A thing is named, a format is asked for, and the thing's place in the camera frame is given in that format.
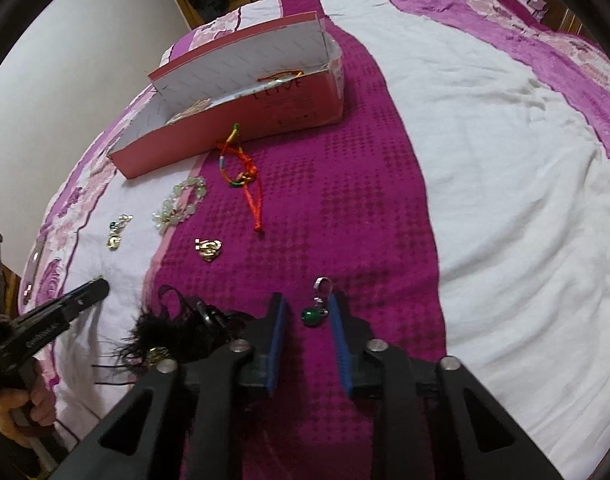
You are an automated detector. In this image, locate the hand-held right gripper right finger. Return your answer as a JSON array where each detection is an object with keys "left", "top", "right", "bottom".
[{"left": 327, "top": 291, "right": 566, "bottom": 480}]

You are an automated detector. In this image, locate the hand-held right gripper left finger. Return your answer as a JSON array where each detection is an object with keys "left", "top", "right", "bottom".
[{"left": 50, "top": 292, "right": 291, "bottom": 480}]

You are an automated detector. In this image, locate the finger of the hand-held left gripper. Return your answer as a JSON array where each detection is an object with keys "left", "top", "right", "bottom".
[{"left": 48, "top": 276, "right": 110, "bottom": 325}]

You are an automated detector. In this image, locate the green gem pendant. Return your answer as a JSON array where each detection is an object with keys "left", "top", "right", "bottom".
[{"left": 300, "top": 276, "right": 331, "bottom": 330}]

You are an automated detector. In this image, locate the gold green earring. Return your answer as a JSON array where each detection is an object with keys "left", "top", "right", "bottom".
[{"left": 104, "top": 214, "right": 134, "bottom": 251}]

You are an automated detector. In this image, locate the black feather hair clip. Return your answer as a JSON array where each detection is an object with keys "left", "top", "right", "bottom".
[{"left": 92, "top": 285, "right": 258, "bottom": 386}]

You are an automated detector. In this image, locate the gold heart pendant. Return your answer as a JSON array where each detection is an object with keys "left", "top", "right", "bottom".
[{"left": 194, "top": 238, "right": 224, "bottom": 264}]

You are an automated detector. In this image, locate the pale green bead bracelet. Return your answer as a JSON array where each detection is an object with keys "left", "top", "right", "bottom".
[{"left": 152, "top": 176, "right": 208, "bottom": 233}]

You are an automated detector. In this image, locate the red braided cord bracelet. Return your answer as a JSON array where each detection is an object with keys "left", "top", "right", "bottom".
[{"left": 216, "top": 124, "right": 266, "bottom": 235}]

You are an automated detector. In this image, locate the pink cardboard box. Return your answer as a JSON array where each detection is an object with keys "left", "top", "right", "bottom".
[{"left": 108, "top": 10, "right": 345, "bottom": 181}]

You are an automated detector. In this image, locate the person's left hand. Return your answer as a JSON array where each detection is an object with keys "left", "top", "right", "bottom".
[{"left": 0, "top": 387, "right": 58, "bottom": 448}]

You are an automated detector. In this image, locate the pink floral bedspread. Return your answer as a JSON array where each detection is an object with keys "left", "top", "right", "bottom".
[{"left": 18, "top": 0, "right": 610, "bottom": 480}]

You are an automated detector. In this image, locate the pink floral pillow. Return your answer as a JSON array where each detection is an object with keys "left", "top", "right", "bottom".
[{"left": 485, "top": 0, "right": 550, "bottom": 22}]

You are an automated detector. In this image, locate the orange cord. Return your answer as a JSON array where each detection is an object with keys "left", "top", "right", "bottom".
[{"left": 257, "top": 71, "right": 306, "bottom": 86}]

